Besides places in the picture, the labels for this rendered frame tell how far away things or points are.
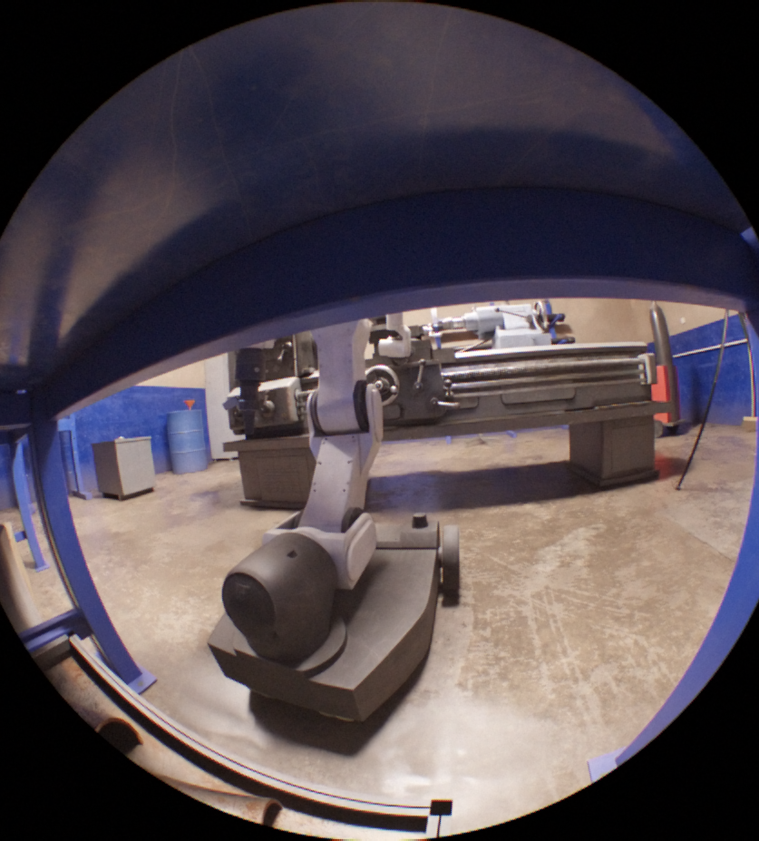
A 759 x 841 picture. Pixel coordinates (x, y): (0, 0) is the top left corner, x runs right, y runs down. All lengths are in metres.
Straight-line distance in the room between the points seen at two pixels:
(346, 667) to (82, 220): 0.57
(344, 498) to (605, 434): 1.57
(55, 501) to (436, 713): 0.82
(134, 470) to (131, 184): 3.06
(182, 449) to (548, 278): 4.41
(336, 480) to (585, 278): 0.63
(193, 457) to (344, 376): 3.83
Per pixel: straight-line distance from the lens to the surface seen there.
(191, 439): 4.44
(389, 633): 0.56
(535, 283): 0.15
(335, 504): 0.66
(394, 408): 1.50
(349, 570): 0.55
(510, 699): 0.67
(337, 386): 0.77
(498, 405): 1.69
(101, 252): 0.22
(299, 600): 0.45
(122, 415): 4.64
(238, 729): 0.69
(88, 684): 0.52
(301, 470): 1.86
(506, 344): 1.81
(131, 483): 3.14
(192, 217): 0.18
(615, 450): 1.94
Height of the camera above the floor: 0.55
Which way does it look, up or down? 1 degrees down
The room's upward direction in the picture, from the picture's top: 6 degrees counter-clockwise
